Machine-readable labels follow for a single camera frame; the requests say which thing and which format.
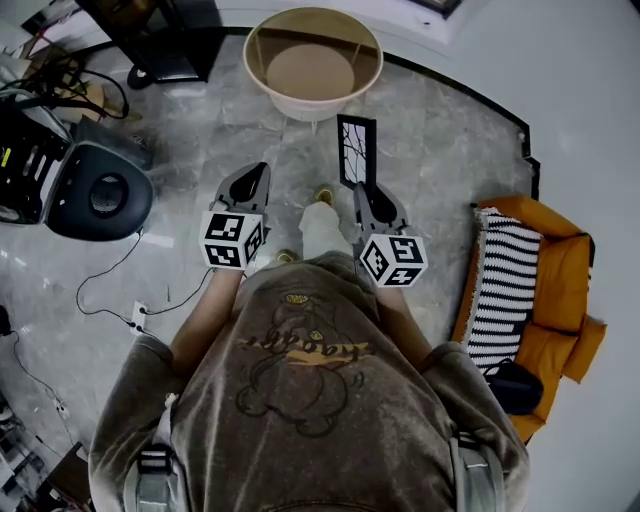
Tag round wooden table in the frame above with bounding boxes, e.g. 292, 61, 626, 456
242, 6, 385, 134

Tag thin black floor cable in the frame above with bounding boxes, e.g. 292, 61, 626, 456
9, 329, 64, 407

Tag brown wooden stool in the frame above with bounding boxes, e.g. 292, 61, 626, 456
44, 442, 94, 509

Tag person's white trousers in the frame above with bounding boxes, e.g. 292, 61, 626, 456
298, 201, 354, 262

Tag brown printed t-shirt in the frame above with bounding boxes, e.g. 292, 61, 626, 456
88, 249, 532, 512

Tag dark round-grille device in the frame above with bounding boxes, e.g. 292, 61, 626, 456
45, 141, 155, 243

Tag black cabinet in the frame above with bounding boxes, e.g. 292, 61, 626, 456
74, 0, 222, 92

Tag cluttered storage shelf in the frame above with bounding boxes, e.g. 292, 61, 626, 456
0, 394, 96, 512

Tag black picture frame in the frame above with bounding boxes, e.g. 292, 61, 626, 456
336, 113, 377, 190

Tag black cable bundle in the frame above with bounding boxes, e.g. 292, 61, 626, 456
0, 52, 132, 122

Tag grey backpack strap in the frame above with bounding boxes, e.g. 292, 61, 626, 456
133, 394, 187, 512
447, 429, 507, 512

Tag black equipment rack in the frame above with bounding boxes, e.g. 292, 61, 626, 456
0, 107, 71, 226

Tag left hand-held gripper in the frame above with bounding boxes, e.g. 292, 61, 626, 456
198, 161, 272, 272

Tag person's right forearm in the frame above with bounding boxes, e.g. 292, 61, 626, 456
372, 282, 435, 374

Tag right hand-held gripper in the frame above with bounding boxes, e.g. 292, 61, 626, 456
351, 181, 430, 289

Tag black power cable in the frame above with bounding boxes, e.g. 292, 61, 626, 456
142, 267, 216, 317
75, 228, 146, 321

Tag black pouch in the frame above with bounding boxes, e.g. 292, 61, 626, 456
481, 358, 545, 417

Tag orange armchair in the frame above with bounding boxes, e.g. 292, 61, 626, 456
451, 194, 609, 445

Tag person's left forearm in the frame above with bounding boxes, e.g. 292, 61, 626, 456
169, 266, 247, 379

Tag white power strip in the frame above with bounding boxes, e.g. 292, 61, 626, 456
129, 301, 149, 335

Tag black white striped blanket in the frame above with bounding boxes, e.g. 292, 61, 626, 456
466, 207, 544, 372

